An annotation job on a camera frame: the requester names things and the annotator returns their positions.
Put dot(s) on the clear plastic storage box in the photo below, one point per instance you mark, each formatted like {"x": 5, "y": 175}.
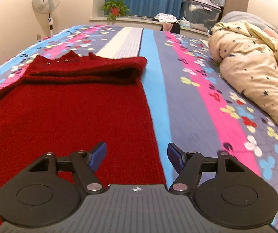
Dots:
{"x": 200, "y": 12}

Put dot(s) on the tissue pack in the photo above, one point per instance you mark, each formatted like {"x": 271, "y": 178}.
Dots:
{"x": 185, "y": 22}

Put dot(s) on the white standing fan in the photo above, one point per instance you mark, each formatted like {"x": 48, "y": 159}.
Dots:
{"x": 46, "y": 0}

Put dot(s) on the floral striped bed sheet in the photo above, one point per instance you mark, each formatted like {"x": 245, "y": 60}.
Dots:
{"x": 190, "y": 102}

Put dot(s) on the pink and black garment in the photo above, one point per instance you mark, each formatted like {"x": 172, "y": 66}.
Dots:
{"x": 171, "y": 26}

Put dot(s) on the grey pillow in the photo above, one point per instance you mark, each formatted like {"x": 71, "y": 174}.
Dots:
{"x": 248, "y": 20}

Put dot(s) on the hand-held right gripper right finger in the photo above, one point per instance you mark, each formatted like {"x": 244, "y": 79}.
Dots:
{"x": 175, "y": 155}

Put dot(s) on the cream star print duvet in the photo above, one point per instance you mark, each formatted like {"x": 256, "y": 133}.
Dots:
{"x": 255, "y": 65}

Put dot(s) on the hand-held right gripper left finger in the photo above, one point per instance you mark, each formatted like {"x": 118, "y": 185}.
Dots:
{"x": 97, "y": 155}

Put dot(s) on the potted green plant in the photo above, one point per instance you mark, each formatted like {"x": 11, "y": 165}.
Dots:
{"x": 115, "y": 9}

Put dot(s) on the wall socket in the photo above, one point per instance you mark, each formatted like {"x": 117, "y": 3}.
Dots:
{"x": 38, "y": 36}

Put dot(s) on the red knitted sweater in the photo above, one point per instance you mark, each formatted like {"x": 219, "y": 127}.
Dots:
{"x": 68, "y": 116}

